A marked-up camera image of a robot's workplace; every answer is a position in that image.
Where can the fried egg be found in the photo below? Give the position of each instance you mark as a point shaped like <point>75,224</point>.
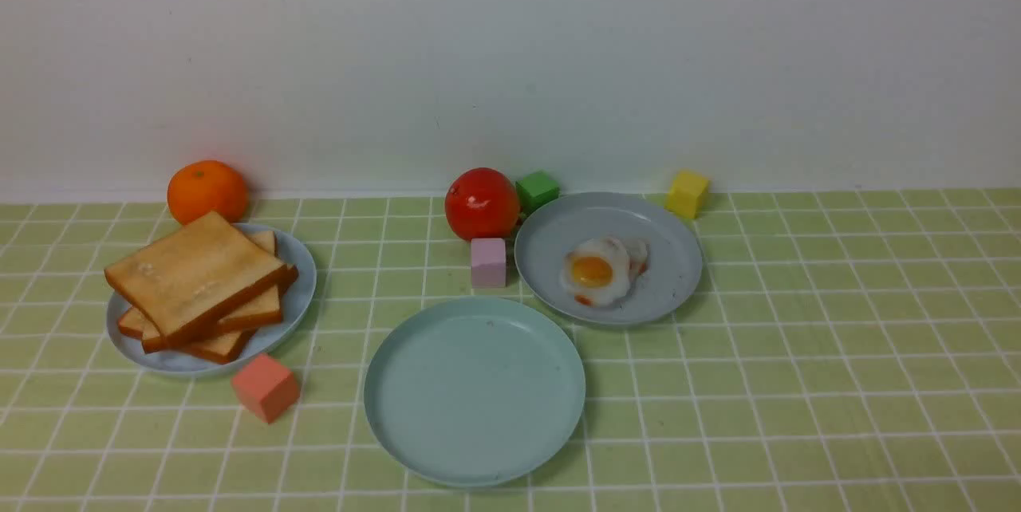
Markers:
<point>596,273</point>
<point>637,250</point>

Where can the toast slice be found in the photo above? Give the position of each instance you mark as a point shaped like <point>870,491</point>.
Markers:
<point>208,279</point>
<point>188,280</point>
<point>221,349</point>

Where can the red tomato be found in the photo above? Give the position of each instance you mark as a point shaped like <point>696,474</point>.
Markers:
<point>482,203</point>

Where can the pink cube block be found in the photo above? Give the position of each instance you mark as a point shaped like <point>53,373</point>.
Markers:
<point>488,262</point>

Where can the green cube block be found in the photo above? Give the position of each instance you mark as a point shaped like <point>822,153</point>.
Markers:
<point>535,190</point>

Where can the blue plate with eggs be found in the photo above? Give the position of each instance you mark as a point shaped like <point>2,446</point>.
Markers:
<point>675,262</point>

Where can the teal centre plate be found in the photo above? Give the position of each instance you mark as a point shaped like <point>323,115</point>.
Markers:
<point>474,392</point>

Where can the yellow cube block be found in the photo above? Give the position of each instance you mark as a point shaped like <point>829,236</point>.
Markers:
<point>687,193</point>

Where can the salmon cube block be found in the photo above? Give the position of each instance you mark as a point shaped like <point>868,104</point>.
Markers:
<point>266,387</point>

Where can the orange fruit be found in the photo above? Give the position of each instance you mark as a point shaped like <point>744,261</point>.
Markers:
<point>206,186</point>

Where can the blue plate with toast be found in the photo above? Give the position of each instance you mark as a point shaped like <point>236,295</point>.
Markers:
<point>299,297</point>

